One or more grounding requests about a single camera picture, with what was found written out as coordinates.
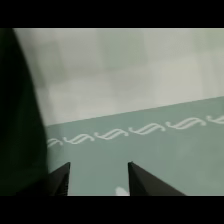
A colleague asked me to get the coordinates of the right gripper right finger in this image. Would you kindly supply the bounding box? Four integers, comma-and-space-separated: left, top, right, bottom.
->
127, 161, 187, 197

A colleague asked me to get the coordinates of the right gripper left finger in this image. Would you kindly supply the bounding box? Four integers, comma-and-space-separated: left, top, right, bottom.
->
49, 161, 72, 197

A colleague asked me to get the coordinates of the dark green garment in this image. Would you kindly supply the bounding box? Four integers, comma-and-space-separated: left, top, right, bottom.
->
0, 28, 50, 197

